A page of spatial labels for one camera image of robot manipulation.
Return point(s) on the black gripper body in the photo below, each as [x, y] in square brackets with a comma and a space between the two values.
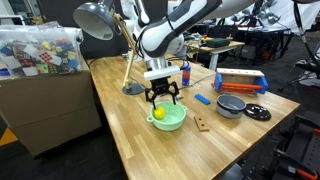
[161, 86]

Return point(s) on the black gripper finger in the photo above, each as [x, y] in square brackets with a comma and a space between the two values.
[150, 95]
[174, 91]

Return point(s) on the yellow lemon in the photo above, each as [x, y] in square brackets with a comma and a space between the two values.
[159, 114]

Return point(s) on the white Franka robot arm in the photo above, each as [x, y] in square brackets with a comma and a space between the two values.
[166, 33]

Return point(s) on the grey pot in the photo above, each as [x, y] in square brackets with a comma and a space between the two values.
[230, 112]

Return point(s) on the black pot lid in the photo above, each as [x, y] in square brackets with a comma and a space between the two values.
[257, 112]

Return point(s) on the small metal screw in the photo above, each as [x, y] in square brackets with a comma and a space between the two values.
[180, 98]

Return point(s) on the blue bottle white cap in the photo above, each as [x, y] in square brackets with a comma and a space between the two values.
[186, 76]

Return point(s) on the blue lego brick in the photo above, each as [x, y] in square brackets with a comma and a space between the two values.
[202, 99]

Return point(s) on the mint green bowl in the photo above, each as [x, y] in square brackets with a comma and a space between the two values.
[173, 121]

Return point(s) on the small brown wooden block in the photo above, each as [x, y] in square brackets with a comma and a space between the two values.
[201, 124]

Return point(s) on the light wooden side table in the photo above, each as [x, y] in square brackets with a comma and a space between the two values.
[216, 53]

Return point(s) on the dark green case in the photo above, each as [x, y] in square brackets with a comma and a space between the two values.
[217, 42]

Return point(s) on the wooden rack blue ends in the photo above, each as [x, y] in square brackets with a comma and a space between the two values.
[240, 72]

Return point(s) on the brown cardboard box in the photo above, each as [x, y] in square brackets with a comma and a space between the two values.
[43, 110]

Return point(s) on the clear box of puzzle cubes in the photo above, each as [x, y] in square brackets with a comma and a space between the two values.
[40, 56]

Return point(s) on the white curtain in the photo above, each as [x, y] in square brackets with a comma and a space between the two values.
[293, 16]

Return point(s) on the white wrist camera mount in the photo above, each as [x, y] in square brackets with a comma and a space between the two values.
[161, 73]

